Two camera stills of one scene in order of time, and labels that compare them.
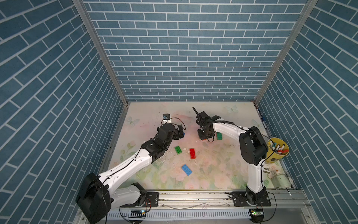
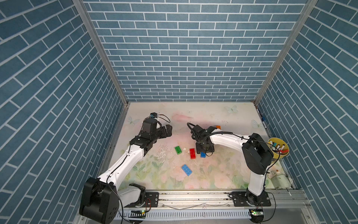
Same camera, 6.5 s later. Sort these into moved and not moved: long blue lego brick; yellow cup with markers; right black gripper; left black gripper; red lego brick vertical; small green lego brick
Moved: left black gripper; right black gripper
Not moved: red lego brick vertical; long blue lego brick; small green lego brick; yellow cup with markers
